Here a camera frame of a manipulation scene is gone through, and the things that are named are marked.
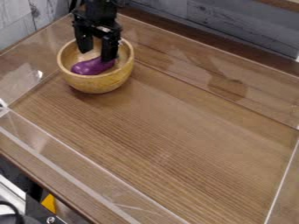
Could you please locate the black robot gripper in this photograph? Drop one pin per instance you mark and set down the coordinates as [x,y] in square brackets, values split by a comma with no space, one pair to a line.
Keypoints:
[95,21]

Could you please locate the brown wooden bowl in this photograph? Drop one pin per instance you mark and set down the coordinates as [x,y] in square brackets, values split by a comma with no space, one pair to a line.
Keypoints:
[102,82]

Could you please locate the purple toy eggplant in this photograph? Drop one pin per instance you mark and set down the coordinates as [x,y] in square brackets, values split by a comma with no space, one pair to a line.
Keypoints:
[92,66]

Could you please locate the black device with yellow sticker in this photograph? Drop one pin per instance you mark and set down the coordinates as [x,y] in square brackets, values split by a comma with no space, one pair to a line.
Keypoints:
[36,214]

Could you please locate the clear acrylic tray wall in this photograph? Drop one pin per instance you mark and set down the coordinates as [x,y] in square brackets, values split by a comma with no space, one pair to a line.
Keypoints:
[191,145]

